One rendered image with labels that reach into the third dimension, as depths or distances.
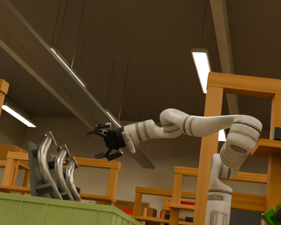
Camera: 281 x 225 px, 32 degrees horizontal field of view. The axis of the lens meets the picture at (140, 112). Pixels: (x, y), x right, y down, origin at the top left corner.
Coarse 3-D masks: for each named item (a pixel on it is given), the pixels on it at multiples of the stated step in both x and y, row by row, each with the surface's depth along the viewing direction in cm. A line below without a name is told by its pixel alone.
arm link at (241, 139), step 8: (232, 128) 152; (240, 128) 150; (248, 128) 149; (232, 136) 150; (240, 136) 148; (248, 136) 148; (256, 136) 150; (224, 144) 167; (232, 144) 150; (240, 144) 148; (248, 144) 148; (224, 152) 166; (232, 152) 157; (240, 152) 153; (248, 152) 152; (232, 160) 166; (240, 160) 165
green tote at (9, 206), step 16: (0, 192) 149; (0, 208) 148; (16, 208) 147; (32, 208) 146; (48, 208) 145; (64, 208) 144; (80, 208) 143; (96, 208) 142; (112, 208) 141; (0, 224) 146; (16, 224) 145; (32, 224) 144; (48, 224) 144; (64, 224) 143; (80, 224) 142; (96, 224) 141; (112, 224) 142; (128, 224) 161
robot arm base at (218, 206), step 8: (208, 192) 189; (216, 192) 185; (208, 200) 187; (216, 200) 184; (224, 200) 184; (208, 208) 185; (216, 208) 183; (224, 208) 183; (208, 216) 184; (216, 216) 182; (224, 216) 182; (208, 224) 182; (216, 224) 181; (224, 224) 181
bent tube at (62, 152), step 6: (60, 150) 185; (66, 150) 186; (60, 156) 181; (66, 156) 187; (54, 162) 178; (60, 162) 178; (54, 168) 176; (60, 168) 176; (54, 174) 176; (60, 174) 175; (60, 180) 175; (60, 186) 175; (66, 186) 177; (72, 198) 179
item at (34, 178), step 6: (30, 144) 164; (30, 150) 163; (36, 150) 163; (30, 156) 162; (36, 156) 164; (30, 162) 162; (36, 162) 165; (30, 168) 161; (36, 168) 163; (30, 174) 160; (36, 174) 162; (30, 180) 159; (36, 180) 161; (30, 186) 158; (36, 186) 160; (36, 192) 159
